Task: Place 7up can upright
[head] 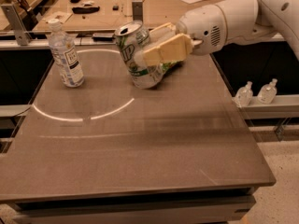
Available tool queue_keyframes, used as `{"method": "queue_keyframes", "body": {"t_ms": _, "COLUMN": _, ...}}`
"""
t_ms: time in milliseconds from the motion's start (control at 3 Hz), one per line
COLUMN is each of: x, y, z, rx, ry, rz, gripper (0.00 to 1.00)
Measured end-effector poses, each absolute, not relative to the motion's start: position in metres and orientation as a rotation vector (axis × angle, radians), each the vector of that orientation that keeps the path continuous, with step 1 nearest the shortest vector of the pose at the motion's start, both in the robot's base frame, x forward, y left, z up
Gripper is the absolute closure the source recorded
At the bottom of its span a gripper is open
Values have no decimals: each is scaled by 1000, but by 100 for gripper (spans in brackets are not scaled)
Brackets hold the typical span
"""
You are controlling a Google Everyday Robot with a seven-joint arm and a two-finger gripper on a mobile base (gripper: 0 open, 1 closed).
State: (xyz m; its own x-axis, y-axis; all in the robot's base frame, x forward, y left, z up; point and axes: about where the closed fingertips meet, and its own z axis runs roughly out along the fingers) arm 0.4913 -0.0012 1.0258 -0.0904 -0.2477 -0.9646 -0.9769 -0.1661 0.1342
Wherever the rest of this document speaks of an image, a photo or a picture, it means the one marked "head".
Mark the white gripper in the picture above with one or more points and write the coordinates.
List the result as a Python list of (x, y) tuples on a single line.
[(203, 31)]

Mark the silver green 7up can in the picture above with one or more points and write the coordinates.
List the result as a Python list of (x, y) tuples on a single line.
[(131, 38)]

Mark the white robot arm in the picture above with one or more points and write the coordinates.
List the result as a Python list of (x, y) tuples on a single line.
[(251, 21)]

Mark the green chip bag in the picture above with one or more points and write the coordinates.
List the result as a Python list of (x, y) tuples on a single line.
[(168, 67)]

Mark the small black block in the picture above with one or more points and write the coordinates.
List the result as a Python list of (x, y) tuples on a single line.
[(115, 7)]

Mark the black power adapter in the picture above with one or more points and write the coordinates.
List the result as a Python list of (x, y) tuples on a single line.
[(102, 37)]

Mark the wooden workbench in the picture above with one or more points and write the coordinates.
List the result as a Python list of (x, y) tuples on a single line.
[(155, 13)]

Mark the small clear bottle left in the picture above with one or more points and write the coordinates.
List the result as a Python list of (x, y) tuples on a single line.
[(244, 95)]

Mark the small clear bottle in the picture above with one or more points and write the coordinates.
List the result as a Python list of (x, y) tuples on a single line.
[(268, 92), (244, 95)]

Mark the black tool on bench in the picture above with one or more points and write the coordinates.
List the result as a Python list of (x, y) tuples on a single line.
[(85, 10)]

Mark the clear plastic water bottle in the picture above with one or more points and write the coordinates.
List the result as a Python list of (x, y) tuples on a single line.
[(64, 53)]

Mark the small clear bottle right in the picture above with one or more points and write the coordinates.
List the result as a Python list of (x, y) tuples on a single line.
[(268, 92)]

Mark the paper card on bench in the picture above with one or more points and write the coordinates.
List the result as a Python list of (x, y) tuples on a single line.
[(60, 16)]

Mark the middle metal bracket post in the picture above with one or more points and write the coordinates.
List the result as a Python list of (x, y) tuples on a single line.
[(137, 10)]

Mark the metal bracket post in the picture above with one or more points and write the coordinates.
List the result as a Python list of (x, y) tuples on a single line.
[(21, 34), (137, 10)]

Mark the left metal bracket post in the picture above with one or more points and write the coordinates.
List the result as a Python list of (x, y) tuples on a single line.
[(21, 34)]

